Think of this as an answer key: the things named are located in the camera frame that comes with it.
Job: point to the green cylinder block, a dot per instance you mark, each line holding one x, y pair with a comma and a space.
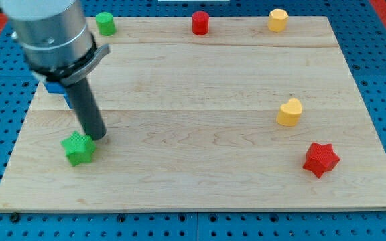
105, 24

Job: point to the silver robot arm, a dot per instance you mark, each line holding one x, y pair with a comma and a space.
55, 38

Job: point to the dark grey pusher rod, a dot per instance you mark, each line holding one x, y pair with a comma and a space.
85, 107

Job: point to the blue block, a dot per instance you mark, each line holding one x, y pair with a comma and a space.
56, 88

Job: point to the red star block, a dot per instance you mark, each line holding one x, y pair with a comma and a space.
320, 159

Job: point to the yellow octagon block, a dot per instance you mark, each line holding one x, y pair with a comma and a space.
277, 21

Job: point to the green star block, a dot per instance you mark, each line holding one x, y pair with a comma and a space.
78, 148

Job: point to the red cylinder block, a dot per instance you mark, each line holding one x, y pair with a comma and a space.
200, 22

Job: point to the wooden board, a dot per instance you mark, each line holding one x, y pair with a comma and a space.
191, 126

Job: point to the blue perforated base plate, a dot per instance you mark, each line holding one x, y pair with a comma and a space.
360, 28

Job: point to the yellow heart block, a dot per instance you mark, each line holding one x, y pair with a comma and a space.
290, 113

